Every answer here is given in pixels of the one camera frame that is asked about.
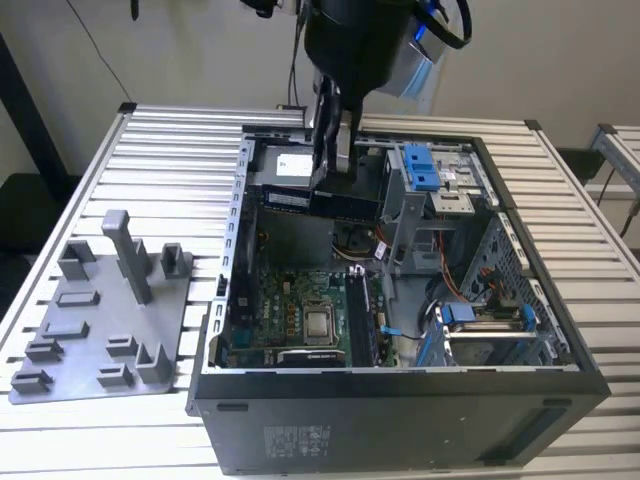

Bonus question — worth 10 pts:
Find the black PC case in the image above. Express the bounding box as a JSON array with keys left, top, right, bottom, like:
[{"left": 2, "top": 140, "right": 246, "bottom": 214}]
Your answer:
[{"left": 185, "top": 123, "right": 612, "bottom": 476}]

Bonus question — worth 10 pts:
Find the aluminium side table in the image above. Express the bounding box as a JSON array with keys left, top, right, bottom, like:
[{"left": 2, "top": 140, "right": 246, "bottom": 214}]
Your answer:
[{"left": 585, "top": 123, "right": 640, "bottom": 201}]

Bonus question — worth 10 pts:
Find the green motherboard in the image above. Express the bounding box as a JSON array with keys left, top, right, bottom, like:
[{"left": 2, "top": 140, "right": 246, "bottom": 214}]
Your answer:
[{"left": 219, "top": 264, "right": 401, "bottom": 369}]

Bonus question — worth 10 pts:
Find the black graphics card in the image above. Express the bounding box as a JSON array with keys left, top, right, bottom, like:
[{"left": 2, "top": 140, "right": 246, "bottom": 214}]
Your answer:
[{"left": 275, "top": 348, "right": 347, "bottom": 370}]

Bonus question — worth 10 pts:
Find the black hanging cable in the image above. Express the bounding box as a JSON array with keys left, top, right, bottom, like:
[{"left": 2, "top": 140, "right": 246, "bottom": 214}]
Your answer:
[{"left": 285, "top": 14, "right": 307, "bottom": 110}]

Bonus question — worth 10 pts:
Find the black slanted bar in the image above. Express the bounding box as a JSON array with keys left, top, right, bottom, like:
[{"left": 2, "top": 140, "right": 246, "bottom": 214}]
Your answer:
[{"left": 0, "top": 32, "right": 69, "bottom": 194}]

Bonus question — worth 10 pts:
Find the grey parts rack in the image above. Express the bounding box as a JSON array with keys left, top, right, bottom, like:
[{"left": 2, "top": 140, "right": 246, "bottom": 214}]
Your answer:
[{"left": 7, "top": 208, "right": 195, "bottom": 405}]

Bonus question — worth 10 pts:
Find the hard disk blue carrier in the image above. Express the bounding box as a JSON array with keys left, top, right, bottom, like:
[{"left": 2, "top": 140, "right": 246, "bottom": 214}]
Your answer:
[{"left": 418, "top": 301, "right": 544, "bottom": 369}]

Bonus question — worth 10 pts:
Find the blue tipped wire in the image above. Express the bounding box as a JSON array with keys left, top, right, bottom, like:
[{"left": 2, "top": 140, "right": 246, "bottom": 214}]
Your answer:
[{"left": 379, "top": 324, "right": 427, "bottom": 345}]

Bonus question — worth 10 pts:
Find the perforated metal disk bay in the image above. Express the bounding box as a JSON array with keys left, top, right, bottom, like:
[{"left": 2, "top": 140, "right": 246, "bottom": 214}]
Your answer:
[{"left": 417, "top": 212, "right": 576, "bottom": 371}]

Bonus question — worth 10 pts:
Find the silver CPU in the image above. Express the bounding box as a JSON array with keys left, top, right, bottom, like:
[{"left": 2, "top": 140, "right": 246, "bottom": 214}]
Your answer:
[{"left": 305, "top": 312, "right": 333, "bottom": 345}]

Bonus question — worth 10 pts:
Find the black case fan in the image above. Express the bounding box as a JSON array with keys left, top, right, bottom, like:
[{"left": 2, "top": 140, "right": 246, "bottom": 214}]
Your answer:
[{"left": 233, "top": 213, "right": 261, "bottom": 324}]

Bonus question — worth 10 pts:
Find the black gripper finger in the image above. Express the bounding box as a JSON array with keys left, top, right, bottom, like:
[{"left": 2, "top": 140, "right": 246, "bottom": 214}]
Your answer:
[
  {"left": 329, "top": 106, "right": 363, "bottom": 195},
  {"left": 309, "top": 76, "right": 347, "bottom": 192}
]

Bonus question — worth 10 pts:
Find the grey metal drive cage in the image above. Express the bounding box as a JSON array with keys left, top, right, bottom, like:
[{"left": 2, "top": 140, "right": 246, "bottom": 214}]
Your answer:
[{"left": 382, "top": 142, "right": 501, "bottom": 275}]

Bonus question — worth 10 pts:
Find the power wire bundle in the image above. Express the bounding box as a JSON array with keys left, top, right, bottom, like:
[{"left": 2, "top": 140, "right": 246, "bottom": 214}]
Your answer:
[{"left": 329, "top": 224, "right": 390, "bottom": 264}]

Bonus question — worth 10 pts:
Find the black RAM stick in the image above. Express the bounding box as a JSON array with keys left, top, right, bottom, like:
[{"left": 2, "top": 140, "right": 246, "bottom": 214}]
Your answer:
[{"left": 259, "top": 183, "right": 379, "bottom": 224}]

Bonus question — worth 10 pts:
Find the grey power supply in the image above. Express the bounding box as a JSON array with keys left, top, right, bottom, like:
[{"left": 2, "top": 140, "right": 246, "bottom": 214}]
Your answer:
[{"left": 248, "top": 146, "right": 340, "bottom": 269}]

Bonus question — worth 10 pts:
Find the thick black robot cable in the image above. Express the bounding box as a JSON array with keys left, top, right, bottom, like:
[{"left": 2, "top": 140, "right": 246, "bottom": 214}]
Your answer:
[{"left": 422, "top": 0, "right": 474, "bottom": 51}]

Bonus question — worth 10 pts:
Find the blue drive latch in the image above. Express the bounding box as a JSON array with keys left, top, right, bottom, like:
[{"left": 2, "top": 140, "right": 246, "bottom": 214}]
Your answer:
[{"left": 403, "top": 143, "right": 441, "bottom": 192}]

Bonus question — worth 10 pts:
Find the metal socket cover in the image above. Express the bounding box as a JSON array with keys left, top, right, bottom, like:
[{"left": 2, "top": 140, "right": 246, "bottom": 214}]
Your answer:
[{"left": 299, "top": 299, "right": 339, "bottom": 349}]

